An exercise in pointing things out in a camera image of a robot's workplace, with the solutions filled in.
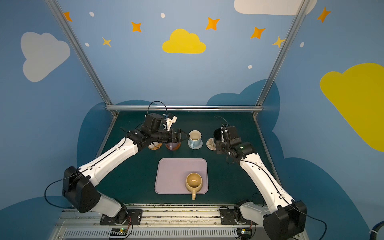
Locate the lilac plastic tray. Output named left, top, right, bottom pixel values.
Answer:
left=155, top=158, right=209, bottom=195

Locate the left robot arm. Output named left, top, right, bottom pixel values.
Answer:
left=63, top=128, right=190, bottom=223

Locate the aluminium front rail frame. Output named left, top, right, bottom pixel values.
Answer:
left=50, top=204, right=269, bottom=240

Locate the cream mug blue handle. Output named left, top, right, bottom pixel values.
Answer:
left=189, top=130, right=202, bottom=140

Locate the right aluminium frame post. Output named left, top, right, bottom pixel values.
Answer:
left=253, top=0, right=311, bottom=120

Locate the grey woven coaster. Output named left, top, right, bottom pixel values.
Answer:
left=188, top=139, right=203, bottom=150

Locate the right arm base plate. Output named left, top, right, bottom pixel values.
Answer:
left=219, top=208, right=251, bottom=226

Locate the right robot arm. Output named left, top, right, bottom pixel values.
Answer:
left=216, top=139, right=307, bottom=240

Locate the left green circuit board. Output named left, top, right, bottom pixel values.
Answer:
left=109, top=228, right=129, bottom=239

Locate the tan yellow mug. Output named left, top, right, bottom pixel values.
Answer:
left=185, top=173, right=203, bottom=201

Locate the white multicolour woven coaster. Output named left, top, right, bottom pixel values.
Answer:
left=206, top=138, right=216, bottom=151

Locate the rear aluminium crossbar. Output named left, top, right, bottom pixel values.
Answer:
left=106, top=105, right=264, bottom=112

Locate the left aluminium frame post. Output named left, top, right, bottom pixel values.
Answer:
left=45, top=0, right=113, bottom=106

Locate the aluminium frame post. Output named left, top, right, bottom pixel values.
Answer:
left=253, top=0, right=311, bottom=120
left=45, top=0, right=113, bottom=106

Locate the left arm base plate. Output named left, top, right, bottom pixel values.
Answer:
left=100, top=209, right=143, bottom=226

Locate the black mug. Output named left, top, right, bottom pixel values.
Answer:
left=214, top=128, right=222, bottom=144

